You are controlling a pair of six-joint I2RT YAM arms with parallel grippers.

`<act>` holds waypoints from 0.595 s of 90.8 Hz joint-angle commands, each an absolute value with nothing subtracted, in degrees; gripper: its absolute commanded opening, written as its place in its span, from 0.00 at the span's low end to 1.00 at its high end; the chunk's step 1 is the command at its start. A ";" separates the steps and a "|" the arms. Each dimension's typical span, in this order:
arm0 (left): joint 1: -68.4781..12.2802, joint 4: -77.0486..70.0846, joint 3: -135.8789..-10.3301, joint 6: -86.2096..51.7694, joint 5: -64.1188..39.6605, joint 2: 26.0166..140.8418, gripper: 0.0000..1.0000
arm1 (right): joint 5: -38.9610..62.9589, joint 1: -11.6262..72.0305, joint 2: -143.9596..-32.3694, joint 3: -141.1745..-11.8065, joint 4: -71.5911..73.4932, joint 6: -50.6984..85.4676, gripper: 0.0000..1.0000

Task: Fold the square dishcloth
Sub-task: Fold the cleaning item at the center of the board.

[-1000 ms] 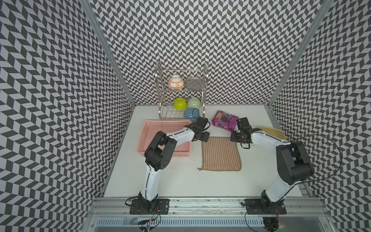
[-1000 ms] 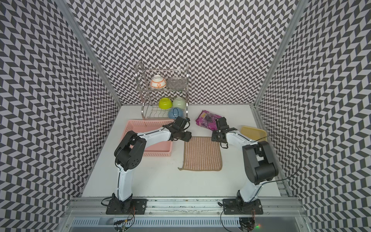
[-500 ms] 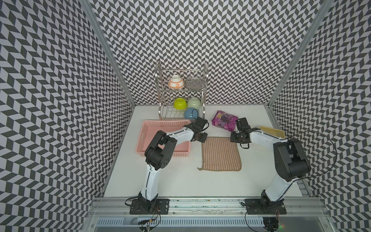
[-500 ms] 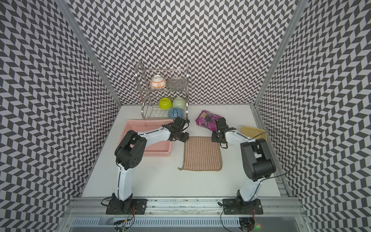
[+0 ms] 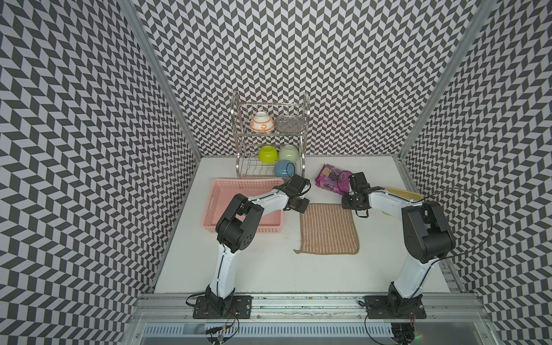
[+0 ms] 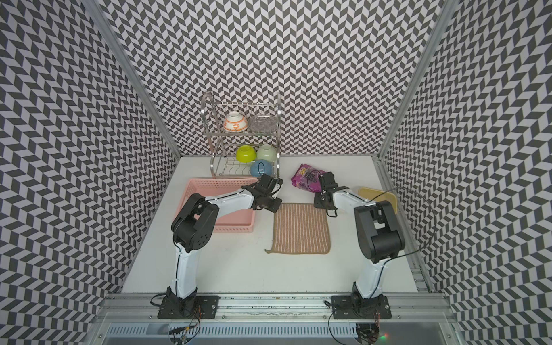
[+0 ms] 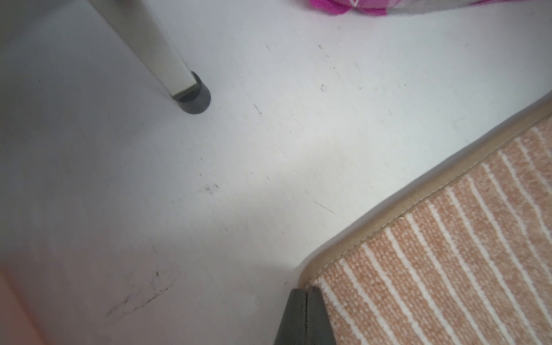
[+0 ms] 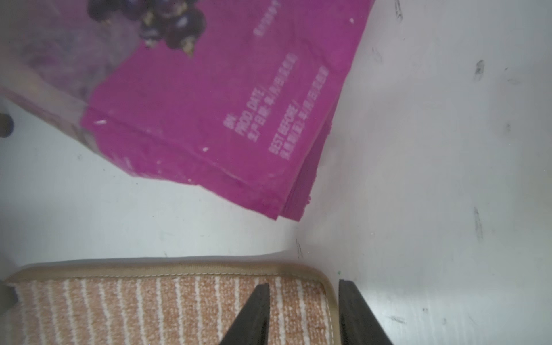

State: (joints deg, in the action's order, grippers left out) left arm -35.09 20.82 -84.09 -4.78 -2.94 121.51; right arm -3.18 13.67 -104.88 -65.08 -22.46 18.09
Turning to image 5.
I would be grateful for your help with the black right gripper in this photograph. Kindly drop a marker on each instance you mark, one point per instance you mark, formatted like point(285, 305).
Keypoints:
point(346, 204)

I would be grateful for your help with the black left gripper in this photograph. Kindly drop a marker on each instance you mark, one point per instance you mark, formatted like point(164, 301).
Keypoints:
point(301, 208)

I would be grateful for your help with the striped brown square dishcloth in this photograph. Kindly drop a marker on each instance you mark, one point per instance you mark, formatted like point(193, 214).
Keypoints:
point(328, 229)

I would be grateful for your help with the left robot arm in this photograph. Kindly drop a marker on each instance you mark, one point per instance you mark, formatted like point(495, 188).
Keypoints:
point(239, 223)

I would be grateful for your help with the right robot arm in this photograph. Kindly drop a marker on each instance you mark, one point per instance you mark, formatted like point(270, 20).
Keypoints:
point(426, 232)

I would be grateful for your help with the magenta snack bag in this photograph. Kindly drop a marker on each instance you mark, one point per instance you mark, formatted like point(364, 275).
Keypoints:
point(331, 178)

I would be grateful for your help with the blue bowl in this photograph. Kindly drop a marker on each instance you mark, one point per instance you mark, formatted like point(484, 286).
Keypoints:
point(284, 169)

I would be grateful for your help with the yellow plastic tray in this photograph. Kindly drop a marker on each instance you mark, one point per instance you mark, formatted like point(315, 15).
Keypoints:
point(407, 194)

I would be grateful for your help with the pale green bowl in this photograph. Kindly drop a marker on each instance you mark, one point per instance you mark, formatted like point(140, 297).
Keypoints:
point(289, 153)

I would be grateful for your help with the lime green bowl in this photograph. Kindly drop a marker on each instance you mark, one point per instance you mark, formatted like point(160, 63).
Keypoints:
point(268, 154)

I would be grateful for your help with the metal two-tier dish rack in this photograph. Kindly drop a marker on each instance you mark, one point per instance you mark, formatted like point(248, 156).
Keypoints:
point(249, 143)

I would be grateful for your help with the white orange patterned bowl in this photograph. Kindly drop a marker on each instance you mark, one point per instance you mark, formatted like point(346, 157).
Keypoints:
point(262, 122)

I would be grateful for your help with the aluminium front rail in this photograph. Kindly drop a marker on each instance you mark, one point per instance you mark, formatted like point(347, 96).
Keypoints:
point(317, 307)

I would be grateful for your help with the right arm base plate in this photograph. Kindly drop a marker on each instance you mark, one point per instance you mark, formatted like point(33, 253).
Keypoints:
point(389, 307)

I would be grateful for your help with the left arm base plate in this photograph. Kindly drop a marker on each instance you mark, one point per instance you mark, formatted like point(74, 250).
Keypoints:
point(235, 307)

